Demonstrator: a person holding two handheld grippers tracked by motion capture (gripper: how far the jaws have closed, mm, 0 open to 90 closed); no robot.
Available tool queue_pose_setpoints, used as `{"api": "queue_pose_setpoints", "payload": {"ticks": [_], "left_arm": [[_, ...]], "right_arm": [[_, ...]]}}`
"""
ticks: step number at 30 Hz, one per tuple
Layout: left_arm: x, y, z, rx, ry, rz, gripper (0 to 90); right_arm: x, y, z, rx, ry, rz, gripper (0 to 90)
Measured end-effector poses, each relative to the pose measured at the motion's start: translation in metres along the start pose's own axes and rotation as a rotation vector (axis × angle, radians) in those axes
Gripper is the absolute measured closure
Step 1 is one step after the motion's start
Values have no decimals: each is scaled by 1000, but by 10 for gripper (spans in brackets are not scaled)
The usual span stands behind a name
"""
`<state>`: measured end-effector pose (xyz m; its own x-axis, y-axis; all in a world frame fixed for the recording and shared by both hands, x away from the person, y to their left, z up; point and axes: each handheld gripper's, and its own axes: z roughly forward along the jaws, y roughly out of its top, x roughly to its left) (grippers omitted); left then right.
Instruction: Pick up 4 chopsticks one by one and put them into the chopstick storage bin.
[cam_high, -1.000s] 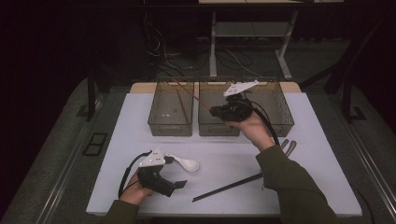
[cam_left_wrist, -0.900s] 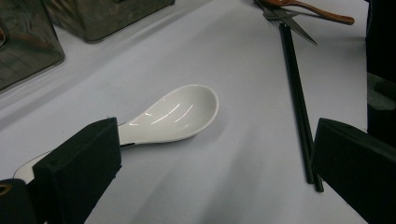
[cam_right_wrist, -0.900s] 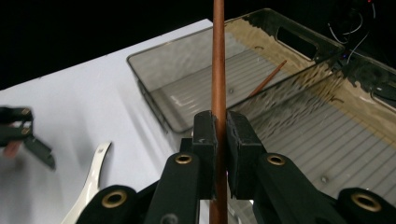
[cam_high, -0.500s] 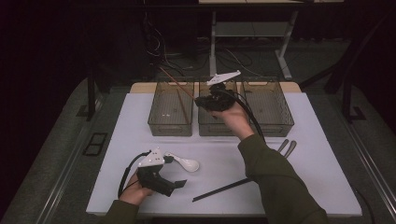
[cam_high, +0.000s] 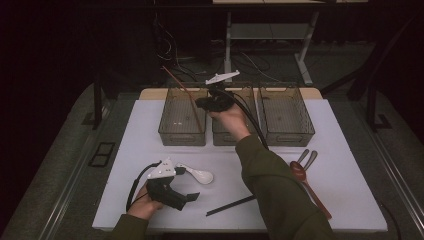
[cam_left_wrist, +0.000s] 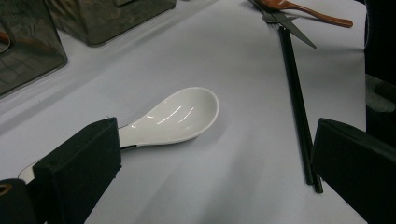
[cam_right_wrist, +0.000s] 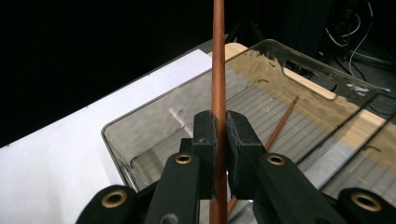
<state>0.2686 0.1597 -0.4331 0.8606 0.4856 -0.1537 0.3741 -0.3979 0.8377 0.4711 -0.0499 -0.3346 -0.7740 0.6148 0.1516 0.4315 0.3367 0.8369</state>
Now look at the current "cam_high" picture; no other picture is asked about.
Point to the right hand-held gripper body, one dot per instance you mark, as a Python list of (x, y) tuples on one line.
[(220, 100)]

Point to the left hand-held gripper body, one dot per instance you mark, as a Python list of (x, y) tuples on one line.
[(165, 193)]

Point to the white ceramic spoon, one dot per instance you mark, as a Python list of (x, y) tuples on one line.
[(204, 177)]

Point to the translucent brown plastic bin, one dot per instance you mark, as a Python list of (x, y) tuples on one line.
[(178, 116), (285, 116), (220, 138)]

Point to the black chopstick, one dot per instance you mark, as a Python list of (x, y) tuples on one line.
[(226, 207), (241, 201)]

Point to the red-brown wooden spoon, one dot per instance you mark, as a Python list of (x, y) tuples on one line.
[(296, 170)]

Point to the person's right hand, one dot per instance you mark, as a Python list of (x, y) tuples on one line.
[(231, 123)]

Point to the person's left hand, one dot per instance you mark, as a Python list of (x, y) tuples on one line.
[(141, 206)]

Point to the white table mat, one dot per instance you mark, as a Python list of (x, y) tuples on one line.
[(216, 156)]

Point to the black metal stand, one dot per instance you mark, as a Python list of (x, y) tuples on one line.
[(97, 100), (372, 106)]

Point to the black floor socket frame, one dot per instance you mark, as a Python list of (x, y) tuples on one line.
[(101, 154)]

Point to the white desk frame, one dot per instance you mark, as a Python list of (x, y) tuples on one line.
[(266, 31)]

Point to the metal floor rail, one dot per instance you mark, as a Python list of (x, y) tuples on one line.
[(396, 180), (66, 193)]

